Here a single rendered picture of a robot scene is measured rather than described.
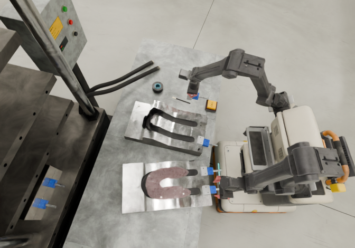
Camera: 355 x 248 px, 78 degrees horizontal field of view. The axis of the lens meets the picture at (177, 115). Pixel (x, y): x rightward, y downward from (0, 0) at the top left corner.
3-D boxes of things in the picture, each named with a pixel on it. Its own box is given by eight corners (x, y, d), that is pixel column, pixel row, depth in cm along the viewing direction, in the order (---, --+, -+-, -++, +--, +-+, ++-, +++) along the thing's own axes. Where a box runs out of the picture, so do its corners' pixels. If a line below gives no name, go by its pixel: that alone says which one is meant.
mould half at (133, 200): (204, 162, 140) (207, 158, 130) (210, 205, 130) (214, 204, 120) (124, 168, 134) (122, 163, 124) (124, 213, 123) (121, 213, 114)
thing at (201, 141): (216, 143, 140) (218, 140, 135) (215, 150, 138) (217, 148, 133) (197, 138, 140) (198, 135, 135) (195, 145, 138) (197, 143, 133)
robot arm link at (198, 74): (240, 78, 84) (249, 52, 85) (228, 73, 82) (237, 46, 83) (195, 86, 124) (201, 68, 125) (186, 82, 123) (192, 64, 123)
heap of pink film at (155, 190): (188, 167, 132) (189, 163, 125) (191, 198, 125) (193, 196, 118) (145, 170, 129) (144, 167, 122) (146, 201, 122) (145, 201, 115)
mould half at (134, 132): (205, 121, 153) (209, 112, 141) (199, 156, 142) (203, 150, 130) (136, 105, 153) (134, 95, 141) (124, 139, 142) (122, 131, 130)
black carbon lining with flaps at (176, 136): (197, 122, 144) (199, 116, 136) (193, 145, 137) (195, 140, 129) (146, 111, 144) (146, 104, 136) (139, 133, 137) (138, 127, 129)
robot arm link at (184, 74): (196, 83, 119) (201, 68, 119) (176, 76, 120) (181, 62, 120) (195, 87, 131) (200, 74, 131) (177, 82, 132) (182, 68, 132)
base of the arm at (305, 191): (313, 197, 96) (306, 170, 102) (305, 196, 92) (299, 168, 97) (292, 198, 102) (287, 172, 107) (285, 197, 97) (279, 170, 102)
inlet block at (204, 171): (219, 167, 137) (222, 165, 132) (221, 175, 135) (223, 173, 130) (199, 168, 135) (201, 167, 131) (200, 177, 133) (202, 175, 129)
